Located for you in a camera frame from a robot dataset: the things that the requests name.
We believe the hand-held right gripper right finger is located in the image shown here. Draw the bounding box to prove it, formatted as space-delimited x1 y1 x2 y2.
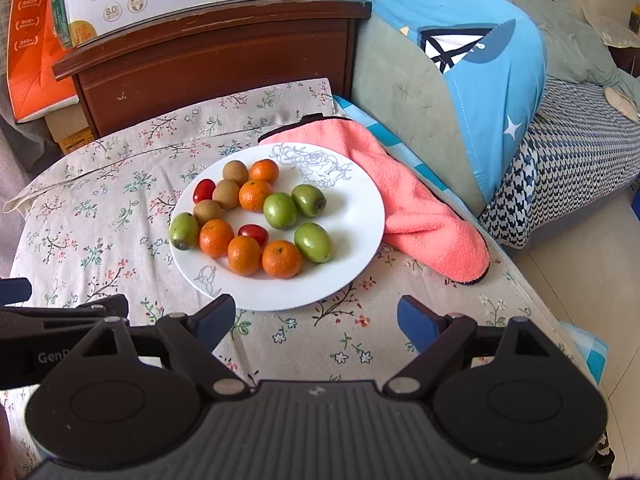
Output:
382 296 556 400

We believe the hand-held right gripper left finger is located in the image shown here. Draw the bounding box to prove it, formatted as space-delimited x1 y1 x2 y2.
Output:
75 294 251 401

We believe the floral tablecloth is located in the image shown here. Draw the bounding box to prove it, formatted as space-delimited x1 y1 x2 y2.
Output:
0 77 601 476

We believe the grey-green cushion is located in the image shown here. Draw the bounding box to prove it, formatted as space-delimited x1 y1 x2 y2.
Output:
351 15 488 216

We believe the brown cardboard box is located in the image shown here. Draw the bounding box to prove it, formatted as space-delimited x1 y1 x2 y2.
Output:
44 102 96 156

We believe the purple checked cloth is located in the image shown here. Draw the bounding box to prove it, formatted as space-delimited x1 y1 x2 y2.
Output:
0 80 61 201

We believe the pink towel with black trim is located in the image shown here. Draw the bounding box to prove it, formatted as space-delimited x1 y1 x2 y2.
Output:
258 115 491 286

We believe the white milk carton box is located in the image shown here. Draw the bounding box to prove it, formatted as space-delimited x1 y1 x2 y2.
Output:
47 0 284 50

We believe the green jujube with dark spot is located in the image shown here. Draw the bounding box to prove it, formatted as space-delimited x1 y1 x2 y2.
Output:
169 212 200 252

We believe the dark wooden nightstand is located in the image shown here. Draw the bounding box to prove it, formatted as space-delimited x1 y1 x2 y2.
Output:
52 0 373 138

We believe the brown kiwi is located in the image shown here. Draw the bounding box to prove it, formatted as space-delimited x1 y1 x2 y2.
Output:
212 180 241 210
193 199 225 227
222 160 249 186

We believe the white plate with rose print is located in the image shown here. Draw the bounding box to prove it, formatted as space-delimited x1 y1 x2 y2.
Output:
170 142 386 312

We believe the blue printed quilt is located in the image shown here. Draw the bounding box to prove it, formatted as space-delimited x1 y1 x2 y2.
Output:
300 0 548 203

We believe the crumpled plastic bag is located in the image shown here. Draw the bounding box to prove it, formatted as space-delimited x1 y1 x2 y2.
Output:
581 0 640 50

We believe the orange mandarin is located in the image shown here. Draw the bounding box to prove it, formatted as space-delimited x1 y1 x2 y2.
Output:
227 235 262 277
248 158 280 184
238 179 274 213
261 240 303 279
199 219 235 258

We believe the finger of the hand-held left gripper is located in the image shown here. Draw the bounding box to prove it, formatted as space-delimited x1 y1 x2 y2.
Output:
0 278 32 307
0 294 131 333

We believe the houndstooth bed sheet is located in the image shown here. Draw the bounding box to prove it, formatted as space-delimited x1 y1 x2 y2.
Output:
479 76 640 251

